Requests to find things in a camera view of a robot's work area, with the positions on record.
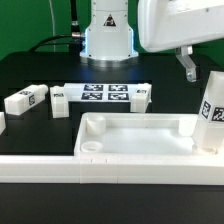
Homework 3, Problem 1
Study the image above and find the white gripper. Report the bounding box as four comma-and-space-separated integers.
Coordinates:
138, 0, 224, 82

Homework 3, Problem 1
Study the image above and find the white desk tabletop tray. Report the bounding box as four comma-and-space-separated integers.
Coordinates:
74, 112, 224, 158

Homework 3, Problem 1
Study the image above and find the white front fence bar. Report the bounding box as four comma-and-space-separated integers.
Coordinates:
0, 156, 224, 185

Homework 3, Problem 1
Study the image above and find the black cable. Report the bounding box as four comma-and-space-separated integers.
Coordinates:
28, 0, 88, 53

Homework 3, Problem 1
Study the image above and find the white marker base plate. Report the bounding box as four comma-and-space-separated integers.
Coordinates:
64, 83, 137, 102

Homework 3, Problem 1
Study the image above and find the white thin cable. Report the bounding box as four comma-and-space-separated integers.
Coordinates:
48, 0, 56, 53

